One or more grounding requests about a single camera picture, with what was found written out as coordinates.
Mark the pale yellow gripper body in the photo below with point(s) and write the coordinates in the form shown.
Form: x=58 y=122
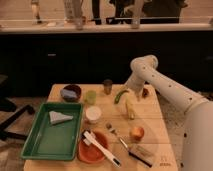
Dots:
x=139 y=93

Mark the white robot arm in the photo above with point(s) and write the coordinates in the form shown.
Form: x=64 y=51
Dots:
x=197 y=149

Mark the green plastic tray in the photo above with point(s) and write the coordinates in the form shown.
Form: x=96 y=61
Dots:
x=47 y=141

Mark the brown pine cone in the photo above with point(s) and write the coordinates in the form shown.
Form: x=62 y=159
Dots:
x=145 y=92

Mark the dark metal cup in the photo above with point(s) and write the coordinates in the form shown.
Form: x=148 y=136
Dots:
x=107 y=84

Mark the red apple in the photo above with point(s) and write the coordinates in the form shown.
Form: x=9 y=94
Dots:
x=137 y=133

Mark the silver fork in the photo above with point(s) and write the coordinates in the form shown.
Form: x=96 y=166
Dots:
x=112 y=130

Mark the green plastic cup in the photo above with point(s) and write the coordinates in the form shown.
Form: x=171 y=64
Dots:
x=90 y=97

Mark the white cup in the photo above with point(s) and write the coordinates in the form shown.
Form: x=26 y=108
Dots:
x=93 y=114

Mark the beige rectangular block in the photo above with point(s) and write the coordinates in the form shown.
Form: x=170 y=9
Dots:
x=142 y=151

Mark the dark brown bowl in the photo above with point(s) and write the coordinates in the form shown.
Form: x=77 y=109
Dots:
x=75 y=88

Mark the orange bowl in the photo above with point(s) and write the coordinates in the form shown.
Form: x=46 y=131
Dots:
x=88 y=152

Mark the grey triangular sponge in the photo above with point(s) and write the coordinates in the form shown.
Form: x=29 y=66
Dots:
x=58 y=117

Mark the black office chair base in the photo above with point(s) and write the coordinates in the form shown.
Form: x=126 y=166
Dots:
x=7 y=106

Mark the black handled knife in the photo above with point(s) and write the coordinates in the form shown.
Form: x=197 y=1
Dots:
x=140 y=158

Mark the white handled brush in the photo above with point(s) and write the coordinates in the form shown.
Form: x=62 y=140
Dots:
x=88 y=138

